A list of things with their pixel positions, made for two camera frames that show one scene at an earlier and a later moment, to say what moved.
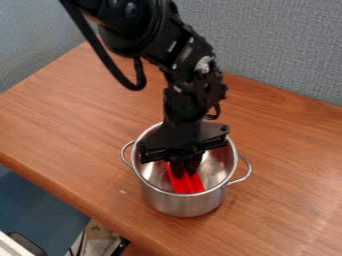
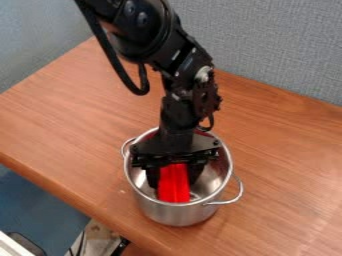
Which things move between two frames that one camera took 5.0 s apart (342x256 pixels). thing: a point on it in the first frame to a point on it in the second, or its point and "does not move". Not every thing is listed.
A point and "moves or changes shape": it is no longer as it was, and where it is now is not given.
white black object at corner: [16, 245] does not move
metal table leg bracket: [98, 241] does not move
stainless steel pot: [223, 168] moves or changes shape
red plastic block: [187, 184] moves or changes shape
